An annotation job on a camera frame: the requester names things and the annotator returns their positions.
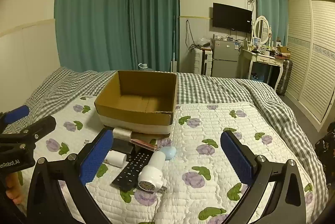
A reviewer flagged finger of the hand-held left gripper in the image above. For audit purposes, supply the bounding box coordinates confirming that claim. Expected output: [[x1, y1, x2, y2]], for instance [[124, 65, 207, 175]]
[[0, 105, 30, 133], [0, 116, 57, 146]]

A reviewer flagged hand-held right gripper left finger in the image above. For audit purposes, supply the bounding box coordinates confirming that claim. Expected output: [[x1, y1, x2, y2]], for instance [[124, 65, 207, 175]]
[[26, 129, 114, 224]]

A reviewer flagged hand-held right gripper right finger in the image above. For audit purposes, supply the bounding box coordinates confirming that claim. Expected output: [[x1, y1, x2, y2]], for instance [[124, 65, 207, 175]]
[[220, 128, 307, 224]]

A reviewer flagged small white box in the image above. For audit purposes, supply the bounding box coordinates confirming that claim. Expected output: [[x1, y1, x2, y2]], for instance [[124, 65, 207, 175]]
[[105, 151, 127, 168]]

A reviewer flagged small black box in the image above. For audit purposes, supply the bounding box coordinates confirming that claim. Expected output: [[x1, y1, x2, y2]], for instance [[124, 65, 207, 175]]
[[113, 138, 134, 154]]

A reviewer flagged small silver box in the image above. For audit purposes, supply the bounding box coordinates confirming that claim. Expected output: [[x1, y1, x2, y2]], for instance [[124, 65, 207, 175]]
[[112, 128, 132, 140]]

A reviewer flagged black remote control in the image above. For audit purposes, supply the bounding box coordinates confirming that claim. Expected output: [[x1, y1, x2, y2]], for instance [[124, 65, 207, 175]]
[[112, 151, 153, 192]]

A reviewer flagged thin pink box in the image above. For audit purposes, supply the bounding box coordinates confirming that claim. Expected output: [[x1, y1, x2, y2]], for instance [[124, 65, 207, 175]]
[[130, 138, 159, 152]]

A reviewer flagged white cylindrical plug-in device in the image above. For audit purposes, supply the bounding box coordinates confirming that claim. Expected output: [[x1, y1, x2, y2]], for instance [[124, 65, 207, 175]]
[[138, 151, 168, 193]]

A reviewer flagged light blue egg-shaped gadget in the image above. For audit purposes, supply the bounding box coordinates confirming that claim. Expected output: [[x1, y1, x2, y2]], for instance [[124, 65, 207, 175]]
[[158, 146, 176, 160]]

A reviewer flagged cardboard box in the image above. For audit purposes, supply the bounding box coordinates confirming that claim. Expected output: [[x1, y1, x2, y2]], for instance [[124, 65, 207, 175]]
[[94, 70, 178, 135]]

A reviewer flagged person's left hand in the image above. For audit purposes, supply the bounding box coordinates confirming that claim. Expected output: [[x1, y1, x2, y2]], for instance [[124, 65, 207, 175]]
[[5, 173, 24, 205]]

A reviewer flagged white floral quilt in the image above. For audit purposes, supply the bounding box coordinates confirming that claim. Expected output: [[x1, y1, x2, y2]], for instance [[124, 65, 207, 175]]
[[16, 96, 314, 224]]

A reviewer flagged blue basin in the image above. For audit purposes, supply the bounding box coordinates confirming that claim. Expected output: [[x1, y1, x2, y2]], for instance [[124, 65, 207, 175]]
[[249, 72, 265, 82]]

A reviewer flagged dark patterned clothing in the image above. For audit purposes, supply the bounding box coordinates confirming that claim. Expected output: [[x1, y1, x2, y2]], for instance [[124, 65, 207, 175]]
[[314, 127, 335, 177]]

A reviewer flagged dark suitcase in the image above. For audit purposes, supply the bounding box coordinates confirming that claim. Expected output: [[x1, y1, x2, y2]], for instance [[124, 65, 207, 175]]
[[276, 59, 293, 96]]

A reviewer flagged silver refrigerator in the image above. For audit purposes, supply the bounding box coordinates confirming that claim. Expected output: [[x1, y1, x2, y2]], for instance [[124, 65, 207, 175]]
[[211, 38, 242, 77]]

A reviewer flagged white dressing table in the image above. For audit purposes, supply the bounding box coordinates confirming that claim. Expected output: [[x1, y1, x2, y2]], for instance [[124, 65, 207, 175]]
[[239, 49, 284, 91]]

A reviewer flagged white suitcase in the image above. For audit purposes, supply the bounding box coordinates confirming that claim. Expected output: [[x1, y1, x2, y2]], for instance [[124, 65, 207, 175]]
[[194, 48, 212, 76]]

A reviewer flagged teal curtain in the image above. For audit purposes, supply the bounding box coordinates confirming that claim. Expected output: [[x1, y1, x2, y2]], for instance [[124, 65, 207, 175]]
[[126, 0, 181, 73], [253, 0, 288, 46], [54, 0, 131, 73]]

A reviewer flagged white louvered wardrobe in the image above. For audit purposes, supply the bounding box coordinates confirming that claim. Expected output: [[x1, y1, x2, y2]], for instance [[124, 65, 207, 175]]
[[284, 0, 335, 130]]

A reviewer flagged oval white mirror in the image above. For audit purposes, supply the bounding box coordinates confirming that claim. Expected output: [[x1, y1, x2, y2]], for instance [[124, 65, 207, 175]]
[[253, 16, 270, 45]]

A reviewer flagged black wall cable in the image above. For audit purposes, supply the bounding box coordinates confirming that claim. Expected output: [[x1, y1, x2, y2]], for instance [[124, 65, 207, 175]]
[[185, 20, 194, 50]]

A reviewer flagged black wall television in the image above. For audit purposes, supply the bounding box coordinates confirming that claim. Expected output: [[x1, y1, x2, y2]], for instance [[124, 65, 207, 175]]
[[213, 3, 252, 33]]

